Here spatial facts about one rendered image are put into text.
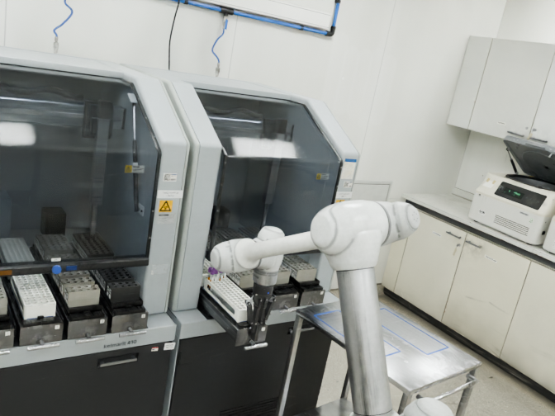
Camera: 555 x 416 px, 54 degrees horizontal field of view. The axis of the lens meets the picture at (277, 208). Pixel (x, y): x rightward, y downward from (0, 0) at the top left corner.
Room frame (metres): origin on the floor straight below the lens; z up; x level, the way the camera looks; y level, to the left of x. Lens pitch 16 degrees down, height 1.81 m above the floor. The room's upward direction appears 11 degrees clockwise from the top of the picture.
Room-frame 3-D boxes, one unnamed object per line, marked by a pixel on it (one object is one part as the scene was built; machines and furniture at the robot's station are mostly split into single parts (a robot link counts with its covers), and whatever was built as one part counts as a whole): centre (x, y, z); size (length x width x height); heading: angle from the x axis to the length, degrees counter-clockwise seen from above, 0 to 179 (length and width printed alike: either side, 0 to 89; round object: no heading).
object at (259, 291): (1.85, 0.00, 0.96); 0.08 x 0.07 x 0.09; 127
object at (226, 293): (2.01, 0.12, 0.83); 0.30 x 0.10 x 0.06; 37
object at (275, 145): (2.43, 0.14, 1.28); 0.61 x 0.51 x 0.63; 127
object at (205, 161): (2.58, 0.26, 0.81); 1.06 x 0.84 x 1.62; 37
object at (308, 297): (2.56, -0.04, 0.78); 0.73 x 0.14 x 0.09; 37
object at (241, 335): (2.12, 0.20, 0.78); 0.73 x 0.14 x 0.09; 37
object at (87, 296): (1.77, 0.63, 0.85); 0.12 x 0.02 x 0.06; 127
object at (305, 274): (2.37, -0.18, 0.85); 0.12 x 0.02 x 0.06; 126
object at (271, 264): (1.85, 0.01, 1.14); 0.13 x 0.11 x 0.16; 132
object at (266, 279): (1.85, 0.00, 1.03); 0.09 x 0.09 x 0.06
